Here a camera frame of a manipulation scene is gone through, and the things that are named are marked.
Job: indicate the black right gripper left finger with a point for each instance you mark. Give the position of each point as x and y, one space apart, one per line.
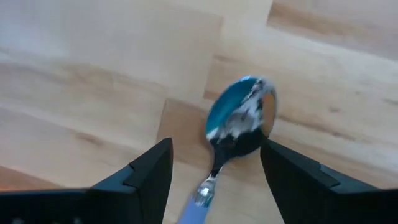
124 202

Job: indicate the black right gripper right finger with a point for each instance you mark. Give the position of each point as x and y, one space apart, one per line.
311 199

